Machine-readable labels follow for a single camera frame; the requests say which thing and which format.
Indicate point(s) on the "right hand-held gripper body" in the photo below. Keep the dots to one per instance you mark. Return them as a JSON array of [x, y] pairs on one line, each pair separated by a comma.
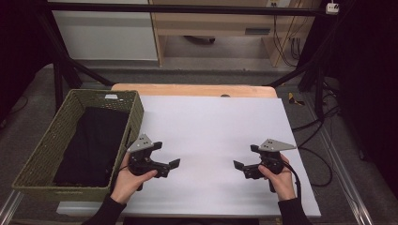
[[272, 161]]

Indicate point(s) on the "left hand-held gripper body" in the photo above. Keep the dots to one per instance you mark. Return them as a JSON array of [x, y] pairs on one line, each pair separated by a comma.
[[140, 162]]

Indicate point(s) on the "dark knit vest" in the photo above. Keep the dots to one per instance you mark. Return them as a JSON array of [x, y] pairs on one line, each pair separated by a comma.
[[94, 146]]

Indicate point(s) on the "green woven basket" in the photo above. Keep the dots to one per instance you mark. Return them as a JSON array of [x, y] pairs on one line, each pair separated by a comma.
[[37, 175]]

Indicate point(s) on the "person's left hand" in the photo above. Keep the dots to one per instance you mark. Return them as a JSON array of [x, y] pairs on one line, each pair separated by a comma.
[[128, 187]]

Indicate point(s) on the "person's right hand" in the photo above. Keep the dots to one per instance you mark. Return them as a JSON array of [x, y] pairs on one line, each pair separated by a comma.
[[283, 187]]

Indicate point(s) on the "white foam board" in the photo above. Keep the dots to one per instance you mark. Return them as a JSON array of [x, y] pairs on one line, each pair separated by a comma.
[[212, 125]]

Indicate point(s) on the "yellow and black tape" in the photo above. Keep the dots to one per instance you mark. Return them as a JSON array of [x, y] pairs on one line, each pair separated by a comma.
[[292, 98]]

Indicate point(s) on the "white cabinet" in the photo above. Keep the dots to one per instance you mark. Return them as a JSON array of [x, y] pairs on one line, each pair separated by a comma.
[[103, 37]]

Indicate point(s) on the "black curtain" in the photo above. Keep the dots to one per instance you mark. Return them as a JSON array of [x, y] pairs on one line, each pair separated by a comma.
[[18, 47], [372, 78]]

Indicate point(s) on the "light wooden desk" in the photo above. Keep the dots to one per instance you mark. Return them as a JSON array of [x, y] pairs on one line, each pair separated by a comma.
[[203, 23]]

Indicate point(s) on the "white power adapter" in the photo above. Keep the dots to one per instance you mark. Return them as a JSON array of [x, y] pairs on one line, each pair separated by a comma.
[[332, 8]]

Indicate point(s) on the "aluminium rail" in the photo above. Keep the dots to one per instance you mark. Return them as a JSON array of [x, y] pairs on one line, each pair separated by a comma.
[[9, 209], [363, 215]]

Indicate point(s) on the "black metal frame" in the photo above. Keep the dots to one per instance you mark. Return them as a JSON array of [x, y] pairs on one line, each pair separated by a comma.
[[187, 8]]

